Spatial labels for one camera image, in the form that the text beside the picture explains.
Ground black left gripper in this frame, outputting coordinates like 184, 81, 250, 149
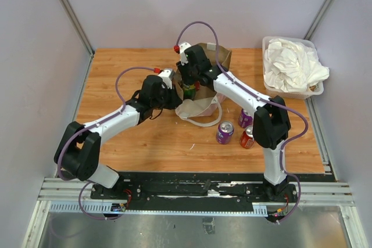
152, 82, 183, 110

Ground green glass bottle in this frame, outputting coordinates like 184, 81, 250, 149
182, 82, 196, 100

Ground burlap canvas tote bag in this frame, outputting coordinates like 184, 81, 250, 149
175, 43, 232, 127

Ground purple Fanta can front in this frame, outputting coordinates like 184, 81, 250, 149
216, 121, 234, 145

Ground purple fanta can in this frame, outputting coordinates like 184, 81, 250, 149
216, 121, 234, 145
238, 109, 253, 128

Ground red cola can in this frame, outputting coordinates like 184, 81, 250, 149
239, 125, 255, 149
194, 82, 201, 91

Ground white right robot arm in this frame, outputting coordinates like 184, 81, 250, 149
174, 42, 291, 202

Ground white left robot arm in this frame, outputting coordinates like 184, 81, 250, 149
54, 69, 181, 199

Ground white crumpled cloth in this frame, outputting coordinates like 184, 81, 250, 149
266, 38, 330, 93

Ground white plastic basket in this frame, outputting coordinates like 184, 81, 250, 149
262, 35, 325, 98

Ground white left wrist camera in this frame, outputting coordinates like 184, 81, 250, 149
158, 69, 175, 88

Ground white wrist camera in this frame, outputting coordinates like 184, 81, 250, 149
173, 42, 191, 66
158, 69, 175, 88

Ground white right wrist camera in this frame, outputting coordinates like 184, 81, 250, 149
173, 42, 191, 66

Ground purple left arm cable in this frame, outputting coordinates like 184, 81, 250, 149
56, 67, 162, 221

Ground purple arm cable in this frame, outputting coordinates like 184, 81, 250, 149
173, 21, 309, 225
56, 67, 162, 221

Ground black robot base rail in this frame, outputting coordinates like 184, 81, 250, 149
90, 172, 298, 213

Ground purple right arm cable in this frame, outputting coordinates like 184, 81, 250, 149
173, 21, 309, 225

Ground aluminium frame post right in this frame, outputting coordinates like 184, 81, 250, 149
304, 0, 335, 41

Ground aluminium frame post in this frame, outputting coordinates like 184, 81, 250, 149
59, 0, 95, 57
304, 0, 335, 41

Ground aluminium frame post left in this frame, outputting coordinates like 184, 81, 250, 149
59, 0, 95, 57

